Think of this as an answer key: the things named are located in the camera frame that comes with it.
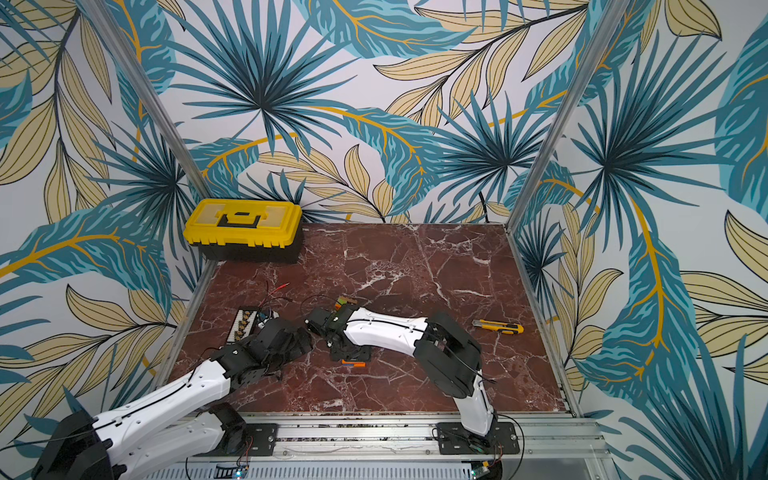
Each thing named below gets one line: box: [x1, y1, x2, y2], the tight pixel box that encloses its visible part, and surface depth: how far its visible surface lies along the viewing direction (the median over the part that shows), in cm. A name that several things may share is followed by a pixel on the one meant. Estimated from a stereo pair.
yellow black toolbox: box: [183, 199, 303, 263], surface depth 99 cm
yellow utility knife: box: [472, 319, 525, 335], surface depth 94 cm
